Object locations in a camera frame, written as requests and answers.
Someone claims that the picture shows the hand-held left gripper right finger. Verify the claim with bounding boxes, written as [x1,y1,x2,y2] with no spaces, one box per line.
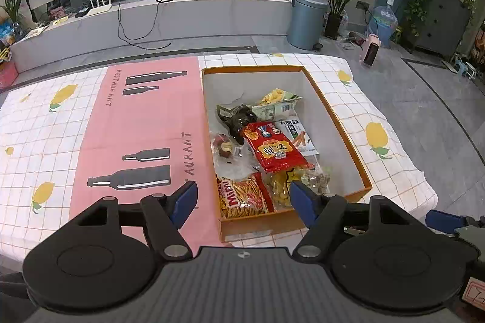
[290,180,417,260]

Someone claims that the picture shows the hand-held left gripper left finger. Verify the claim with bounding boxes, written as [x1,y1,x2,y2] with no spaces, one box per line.
[76,180,199,260]

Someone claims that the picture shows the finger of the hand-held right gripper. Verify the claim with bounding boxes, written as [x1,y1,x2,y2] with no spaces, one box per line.
[425,210,485,234]

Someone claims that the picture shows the clear mixed snack bag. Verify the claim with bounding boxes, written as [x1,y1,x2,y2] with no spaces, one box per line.
[265,164,332,212]

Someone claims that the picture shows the orange cardboard box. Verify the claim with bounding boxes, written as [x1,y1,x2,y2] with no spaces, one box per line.
[201,65,374,243]

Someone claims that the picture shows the red snack packet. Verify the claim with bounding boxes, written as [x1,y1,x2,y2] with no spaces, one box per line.
[242,121,315,174]

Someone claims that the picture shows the orange stick snack packet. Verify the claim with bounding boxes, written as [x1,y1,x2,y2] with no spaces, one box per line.
[216,173,275,220]

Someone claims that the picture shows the white snack packet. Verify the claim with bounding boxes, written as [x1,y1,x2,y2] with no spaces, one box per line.
[276,118,319,157]

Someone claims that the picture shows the clear bag of white balls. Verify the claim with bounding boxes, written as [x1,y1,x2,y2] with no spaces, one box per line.
[210,131,247,160]

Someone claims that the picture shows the banknote print snack packet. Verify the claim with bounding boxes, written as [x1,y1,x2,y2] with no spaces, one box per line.
[252,88,303,123]

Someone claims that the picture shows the black seaweed snack packet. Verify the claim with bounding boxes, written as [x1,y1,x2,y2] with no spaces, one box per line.
[217,104,258,145]

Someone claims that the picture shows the pink printed table mat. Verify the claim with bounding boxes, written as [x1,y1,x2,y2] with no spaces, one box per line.
[69,56,233,254]

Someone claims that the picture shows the small stool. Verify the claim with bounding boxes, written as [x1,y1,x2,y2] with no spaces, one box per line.
[453,56,480,79]

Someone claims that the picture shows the pink space heater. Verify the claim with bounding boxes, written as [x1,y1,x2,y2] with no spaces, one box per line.
[358,34,381,66]

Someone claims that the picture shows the potted long-leaf plant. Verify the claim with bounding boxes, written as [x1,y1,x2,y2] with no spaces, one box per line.
[311,0,380,40]

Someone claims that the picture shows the blue-grey pedal bin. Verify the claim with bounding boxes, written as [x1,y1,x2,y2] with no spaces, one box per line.
[287,0,329,51]

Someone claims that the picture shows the grey media console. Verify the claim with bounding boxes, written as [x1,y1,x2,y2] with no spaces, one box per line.
[9,0,300,73]

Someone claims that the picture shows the blue water jug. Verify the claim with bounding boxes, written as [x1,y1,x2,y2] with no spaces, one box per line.
[367,5,398,49]

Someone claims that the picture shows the grey drawer cabinet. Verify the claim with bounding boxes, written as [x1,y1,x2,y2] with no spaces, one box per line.
[402,0,474,60]

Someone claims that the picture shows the white router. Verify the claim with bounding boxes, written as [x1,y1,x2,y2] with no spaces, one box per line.
[87,0,113,16]

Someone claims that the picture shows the pink storage basket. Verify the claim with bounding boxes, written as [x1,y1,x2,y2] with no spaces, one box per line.
[0,61,19,89]

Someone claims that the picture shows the loose papers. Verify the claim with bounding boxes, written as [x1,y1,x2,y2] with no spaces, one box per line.
[26,25,50,39]

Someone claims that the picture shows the blue snack bag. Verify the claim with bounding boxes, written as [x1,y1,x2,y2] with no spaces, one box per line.
[0,20,18,43]

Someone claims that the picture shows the green plant in vase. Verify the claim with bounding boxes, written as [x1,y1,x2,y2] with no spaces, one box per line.
[0,0,29,28]

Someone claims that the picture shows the black cable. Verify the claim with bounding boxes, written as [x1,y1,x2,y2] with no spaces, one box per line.
[117,0,173,50]

